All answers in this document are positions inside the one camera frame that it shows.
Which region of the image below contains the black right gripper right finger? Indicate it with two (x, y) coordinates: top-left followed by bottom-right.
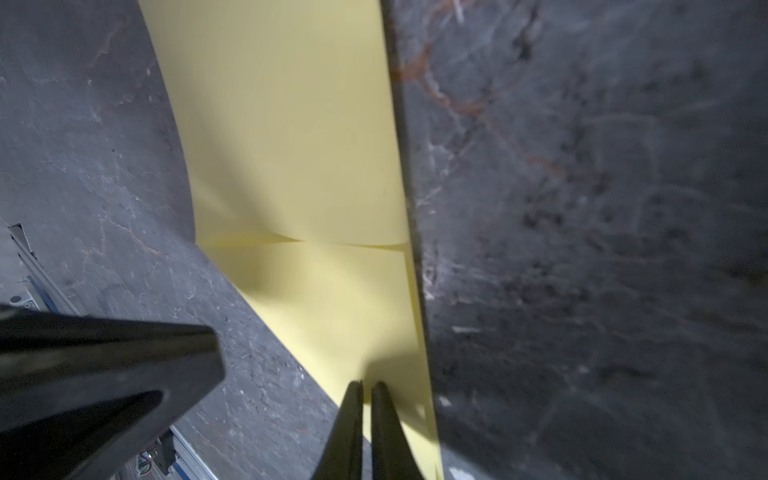
(371, 381), (424, 480)

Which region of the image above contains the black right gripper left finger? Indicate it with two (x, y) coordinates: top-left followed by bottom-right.
(311, 381), (363, 480)

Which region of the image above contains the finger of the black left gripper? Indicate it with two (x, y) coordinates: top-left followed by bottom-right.
(1, 305), (225, 479)

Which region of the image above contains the yellow square paper sheet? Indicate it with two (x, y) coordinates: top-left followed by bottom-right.
(140, 1), (443, 479)

